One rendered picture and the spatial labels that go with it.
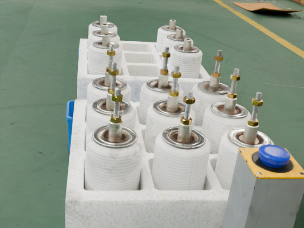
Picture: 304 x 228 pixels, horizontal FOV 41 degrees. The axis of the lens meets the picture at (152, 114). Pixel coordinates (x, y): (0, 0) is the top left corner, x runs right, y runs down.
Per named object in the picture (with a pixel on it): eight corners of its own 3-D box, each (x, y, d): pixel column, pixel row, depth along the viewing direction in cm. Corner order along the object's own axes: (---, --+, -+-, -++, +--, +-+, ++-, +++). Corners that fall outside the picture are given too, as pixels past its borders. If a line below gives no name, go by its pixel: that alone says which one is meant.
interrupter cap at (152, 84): (169, 80, 96) (170, 77, 95) (185, 92, 90) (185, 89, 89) (140, 82, 93) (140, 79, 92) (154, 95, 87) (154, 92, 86)
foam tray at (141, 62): (180, 88, 160) (186, 43, 152) (206, 137, 125) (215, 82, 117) (78, 85, 153) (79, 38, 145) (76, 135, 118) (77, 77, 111)
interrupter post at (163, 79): (164, 85, 93) (166, 71, 91) (169, 89, 91) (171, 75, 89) (155, 86, 92) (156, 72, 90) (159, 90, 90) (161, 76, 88)
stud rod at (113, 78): (111, 99, 79) (114, 61, 75) (116, 100, 78) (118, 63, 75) (108, 100, 78) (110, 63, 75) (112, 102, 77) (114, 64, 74)
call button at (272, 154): (279, 156, 56) (282, 143, 55) (292, 173, 52) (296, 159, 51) (251, 156, 55) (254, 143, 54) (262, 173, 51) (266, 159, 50)
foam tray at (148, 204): (218, 163, 112) (230, 103, 104) (275, 276, 77) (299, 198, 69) (73, 162, 106) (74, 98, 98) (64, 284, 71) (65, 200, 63)
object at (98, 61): (118, 97, 129) (121, 41, 121) (120, 110, 120) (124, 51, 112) (87, 96, 127) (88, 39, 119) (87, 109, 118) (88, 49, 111)
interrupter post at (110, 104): (109, 105, 80) (110, 89, 79) (120, 107, 79) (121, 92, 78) (103, 109, 78) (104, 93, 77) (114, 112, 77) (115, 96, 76)
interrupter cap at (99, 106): (103, 97, 83) (103, 94, 83) (137, 106, 81) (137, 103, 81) (84, 111, 77) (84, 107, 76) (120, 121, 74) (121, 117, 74)
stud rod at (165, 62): (163, 78, 91) (167, 46, 88) (166, 80, 90) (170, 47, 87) (160, 79, 90) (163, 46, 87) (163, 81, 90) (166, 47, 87)
